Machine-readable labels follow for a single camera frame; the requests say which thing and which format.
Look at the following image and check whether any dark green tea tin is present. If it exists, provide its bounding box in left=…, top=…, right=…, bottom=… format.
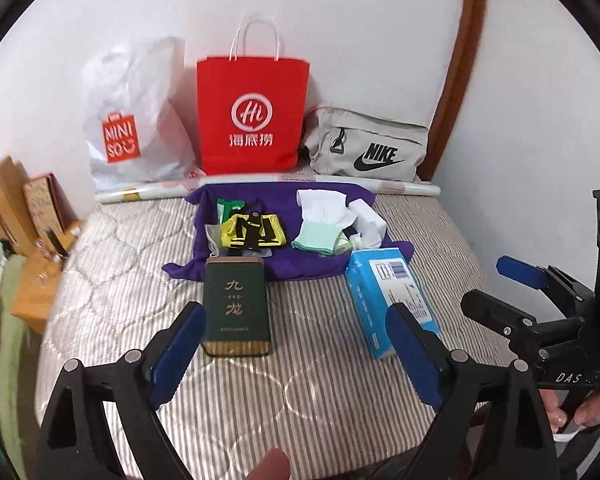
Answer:
left=201, top=255, right=273, bottom=358

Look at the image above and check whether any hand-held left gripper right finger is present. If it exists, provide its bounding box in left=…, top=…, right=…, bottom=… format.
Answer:
left=386, top=301, right=561, bottom=480

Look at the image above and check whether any mint green sock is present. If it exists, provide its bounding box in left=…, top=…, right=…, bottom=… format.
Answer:
left=291, top=224, right=352, bottom=257

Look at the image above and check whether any blue tissue pack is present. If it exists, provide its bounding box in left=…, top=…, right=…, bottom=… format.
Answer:
left=345, top=248, right=443, bottom=360

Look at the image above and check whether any wooden headboard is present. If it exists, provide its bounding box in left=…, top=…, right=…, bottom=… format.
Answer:
left=0, top=156, right=36, bottom=256

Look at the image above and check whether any wooden nightstand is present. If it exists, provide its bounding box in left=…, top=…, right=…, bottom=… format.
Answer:
left=11, top=220, right=86, bottom=336

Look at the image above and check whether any clear plastic bag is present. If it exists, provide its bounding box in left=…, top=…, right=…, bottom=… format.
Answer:
left=204, top=222, right=227, bottom=253

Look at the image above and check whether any rolled printed paper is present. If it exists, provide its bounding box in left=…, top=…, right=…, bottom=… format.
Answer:
left=94, top=172, right=441, bottom=205

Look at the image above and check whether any person's left hand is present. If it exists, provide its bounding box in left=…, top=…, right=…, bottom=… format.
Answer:
left=244, top=447, right=292, bottom=480

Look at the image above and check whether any grey sling bag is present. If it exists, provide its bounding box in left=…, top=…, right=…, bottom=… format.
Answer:
left=302, top=106, right=429, bottom=182

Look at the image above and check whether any purple towel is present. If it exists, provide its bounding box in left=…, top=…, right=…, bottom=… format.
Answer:
left=161, top=182, right=416, bottom=281

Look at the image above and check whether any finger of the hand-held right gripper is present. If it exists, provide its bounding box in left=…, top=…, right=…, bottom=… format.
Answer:
left=497, top=256, right=597, bottom=312
left=461, top=288, right=587, bottom=362

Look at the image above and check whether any striped mattress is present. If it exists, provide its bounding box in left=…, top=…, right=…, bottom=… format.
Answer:
left=35, top=195, right=526, bottom=461

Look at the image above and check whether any green packet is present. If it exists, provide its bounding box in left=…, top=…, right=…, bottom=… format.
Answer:
left=216, top=199, right=244, bottom=223

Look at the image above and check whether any person's right hand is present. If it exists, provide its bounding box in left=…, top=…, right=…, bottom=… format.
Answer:
left=545, top=389, right=600, bottom=433

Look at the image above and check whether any brown wooden door frame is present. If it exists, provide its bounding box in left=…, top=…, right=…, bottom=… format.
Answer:
left=425, top=0, right=488, bottom=181

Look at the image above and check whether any patterned book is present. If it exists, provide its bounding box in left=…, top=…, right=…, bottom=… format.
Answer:
left=22, top=172, right=68, bottom=241

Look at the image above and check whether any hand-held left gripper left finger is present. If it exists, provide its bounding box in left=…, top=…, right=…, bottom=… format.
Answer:
left=35, top=301, right=207, bottom=480

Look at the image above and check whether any white plastic shopping bag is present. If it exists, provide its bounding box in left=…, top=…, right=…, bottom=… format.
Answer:
left=82, top=36, right=201, bottom=192

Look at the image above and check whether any red paper bag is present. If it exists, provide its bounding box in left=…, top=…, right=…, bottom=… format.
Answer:
left=196, top=16, right=312, bottom=175

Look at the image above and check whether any white sock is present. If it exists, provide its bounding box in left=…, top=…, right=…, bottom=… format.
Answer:
left=296, top=189, right=357, bottom=235

